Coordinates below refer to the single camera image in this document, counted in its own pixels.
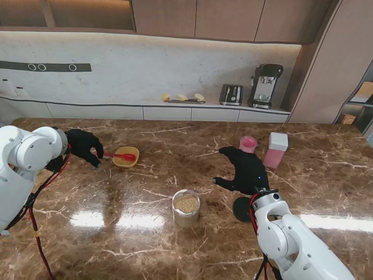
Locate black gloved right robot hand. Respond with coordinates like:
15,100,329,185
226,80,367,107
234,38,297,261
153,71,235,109
212,146,270,196

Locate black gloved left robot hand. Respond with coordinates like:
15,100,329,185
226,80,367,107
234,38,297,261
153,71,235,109
64,129,104,169

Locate black round jar lid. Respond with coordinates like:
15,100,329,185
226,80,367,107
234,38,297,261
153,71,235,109
232,197,257,224

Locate red plastic spoon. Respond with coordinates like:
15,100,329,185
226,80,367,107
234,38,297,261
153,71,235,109
100,151,136,162

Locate clear grain jar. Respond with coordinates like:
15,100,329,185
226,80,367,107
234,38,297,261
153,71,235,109
171,188,200,228

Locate pink container with white lid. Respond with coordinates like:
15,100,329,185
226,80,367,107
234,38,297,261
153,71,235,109
263,132,289,169

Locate pink measuring cup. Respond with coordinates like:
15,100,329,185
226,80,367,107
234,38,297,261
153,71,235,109
239,135,259,155

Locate yellow plastic bowl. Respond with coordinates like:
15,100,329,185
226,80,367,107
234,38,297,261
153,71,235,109
112,146,140,169

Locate black and silver toaster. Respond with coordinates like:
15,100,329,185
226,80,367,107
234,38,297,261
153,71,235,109
219,83,244,106

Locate white counter with drawers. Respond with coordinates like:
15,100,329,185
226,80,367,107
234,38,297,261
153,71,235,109
0,95,291,123

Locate black espresso machine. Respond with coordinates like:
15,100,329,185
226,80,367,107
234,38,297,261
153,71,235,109
247,63,284,110

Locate dark cutting board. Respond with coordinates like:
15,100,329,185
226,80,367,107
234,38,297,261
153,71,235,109
168,99,206,105

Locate small wooden box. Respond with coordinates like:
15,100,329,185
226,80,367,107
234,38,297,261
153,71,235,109
339,113,357,125

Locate tall brown cabinet panel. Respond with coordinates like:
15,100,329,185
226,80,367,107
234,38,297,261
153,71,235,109
287,0,373,125

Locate dark open shelf unit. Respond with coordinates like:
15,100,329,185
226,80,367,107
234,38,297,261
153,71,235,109
335,59,373,135

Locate tan book on shelf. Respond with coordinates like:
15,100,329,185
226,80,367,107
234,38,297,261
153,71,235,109
354,81,373,103

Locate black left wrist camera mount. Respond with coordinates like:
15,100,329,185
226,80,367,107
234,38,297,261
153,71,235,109
45,154,69,174

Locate red and black right arm cables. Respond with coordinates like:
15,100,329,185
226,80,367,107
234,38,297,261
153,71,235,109
249,192,281,280

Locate red and black arm cables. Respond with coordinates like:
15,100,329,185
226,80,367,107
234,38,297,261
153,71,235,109
8,145,72,280
249,192,281,280

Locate black wall power strip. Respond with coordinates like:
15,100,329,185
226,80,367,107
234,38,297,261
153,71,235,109
0,60,92,73

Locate red and black left arm cables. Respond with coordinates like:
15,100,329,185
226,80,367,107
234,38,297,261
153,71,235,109
8,145,72,280

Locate brown wall cabinets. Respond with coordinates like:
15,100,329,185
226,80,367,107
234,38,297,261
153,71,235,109
0,0,333,45

